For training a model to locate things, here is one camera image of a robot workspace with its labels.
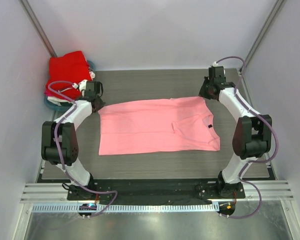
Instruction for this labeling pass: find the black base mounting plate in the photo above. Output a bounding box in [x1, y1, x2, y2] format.
[62, 178, 246, 206]

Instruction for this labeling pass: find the aluminium frame rail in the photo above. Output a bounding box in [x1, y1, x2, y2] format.
[19, 182, 71, 204]

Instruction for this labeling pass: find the teal plastic basket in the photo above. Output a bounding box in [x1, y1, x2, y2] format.
[43, 60, 96, 113]

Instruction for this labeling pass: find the white slotted cable duct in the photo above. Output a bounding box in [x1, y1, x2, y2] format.
[32, 202, 219, 213]

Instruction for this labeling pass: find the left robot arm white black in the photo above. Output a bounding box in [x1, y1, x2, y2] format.
[41, 80, 105, 194]

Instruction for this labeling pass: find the white folded t-shirt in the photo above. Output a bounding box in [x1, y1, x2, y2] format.
[47, 96, 71, 106]

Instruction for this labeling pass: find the pink t-shirt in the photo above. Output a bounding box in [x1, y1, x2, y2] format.
[98, 96, 221, 156]

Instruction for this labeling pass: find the red folded t-shirt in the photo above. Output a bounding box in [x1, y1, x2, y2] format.
[45, 51, 92, 100]

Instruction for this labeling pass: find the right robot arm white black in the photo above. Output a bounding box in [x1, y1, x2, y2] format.
[198, 63, 272, 200]

